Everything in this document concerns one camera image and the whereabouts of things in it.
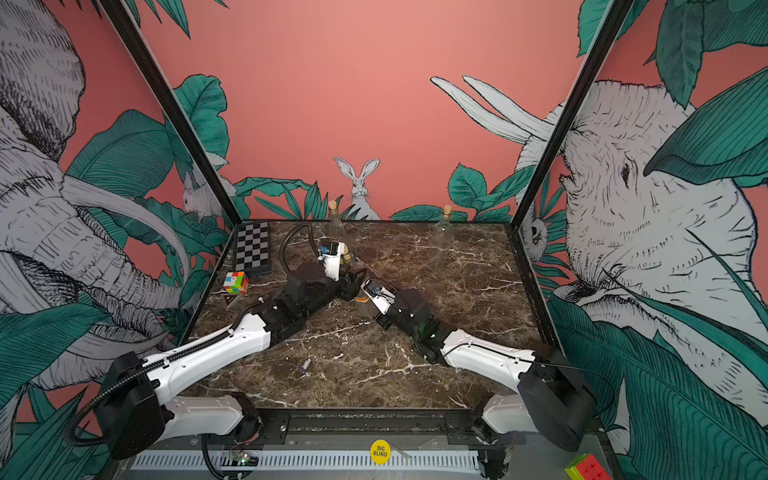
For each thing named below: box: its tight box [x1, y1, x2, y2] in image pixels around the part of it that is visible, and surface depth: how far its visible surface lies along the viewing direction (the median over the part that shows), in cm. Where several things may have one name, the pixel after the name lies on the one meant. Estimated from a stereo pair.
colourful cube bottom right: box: [564, 453, 612, 480], surface depth 67 cm
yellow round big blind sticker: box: [370, 439, 391, 465], surface depth 72 cm
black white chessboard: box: [235, 220, 271, 278], surface depth 109 cm
